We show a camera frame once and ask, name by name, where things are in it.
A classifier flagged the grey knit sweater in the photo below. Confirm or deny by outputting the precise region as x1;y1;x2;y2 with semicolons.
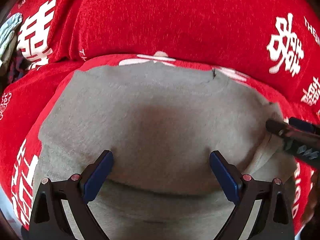
33;61;296;239

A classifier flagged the person's right hand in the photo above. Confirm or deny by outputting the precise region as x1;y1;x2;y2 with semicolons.
302;171;319;225

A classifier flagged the red wedding bedspread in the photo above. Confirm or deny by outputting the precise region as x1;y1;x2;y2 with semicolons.
1;0;319;228

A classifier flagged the dark plaid garment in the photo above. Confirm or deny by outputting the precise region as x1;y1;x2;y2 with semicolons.
7;50;30;84

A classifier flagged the light floral crumpled cloth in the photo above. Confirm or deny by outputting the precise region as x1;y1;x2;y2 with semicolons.
1;12;23;57

